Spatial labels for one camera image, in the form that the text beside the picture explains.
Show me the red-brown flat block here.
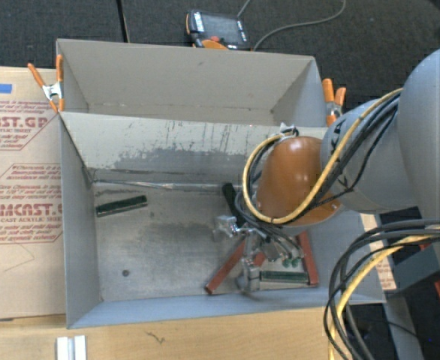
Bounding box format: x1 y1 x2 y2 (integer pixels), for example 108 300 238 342
203 238 248 296
296 231 320 287

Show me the grey metal bin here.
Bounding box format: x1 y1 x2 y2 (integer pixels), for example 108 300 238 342
56 38 387 330

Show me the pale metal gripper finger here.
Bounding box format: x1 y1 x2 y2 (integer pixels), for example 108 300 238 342
236 257 261 296
211 214 240 242

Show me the brown cardboard board red print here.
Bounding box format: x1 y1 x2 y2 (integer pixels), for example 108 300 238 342
0 64 398 324

